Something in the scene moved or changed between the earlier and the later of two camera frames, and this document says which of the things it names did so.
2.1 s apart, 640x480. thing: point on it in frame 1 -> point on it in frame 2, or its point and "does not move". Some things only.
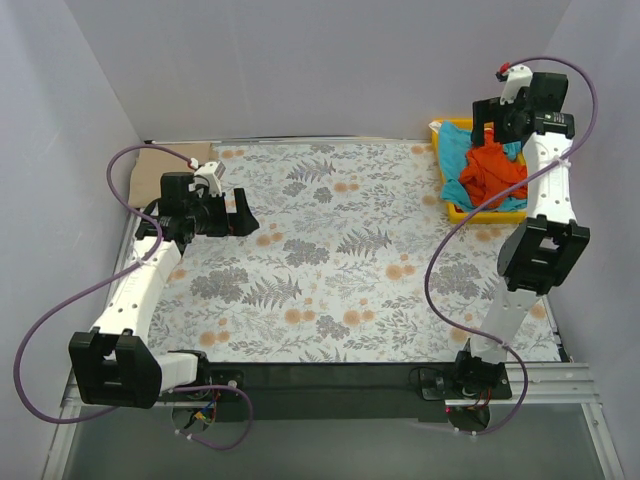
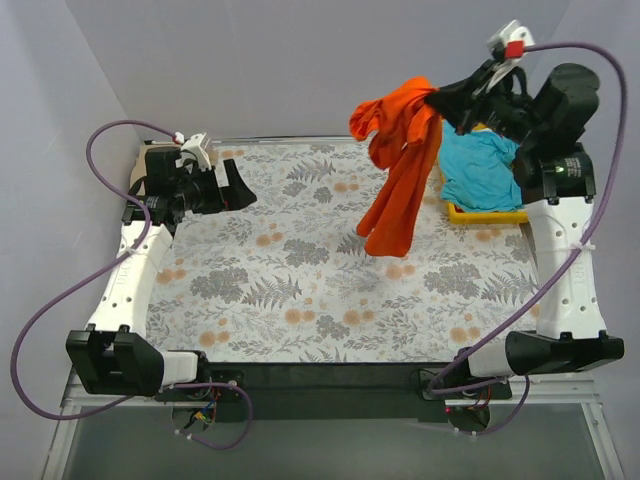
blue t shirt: [454, 142] does not move
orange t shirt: [486, 172] -> [406, 133]
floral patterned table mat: [336, 269] does not move
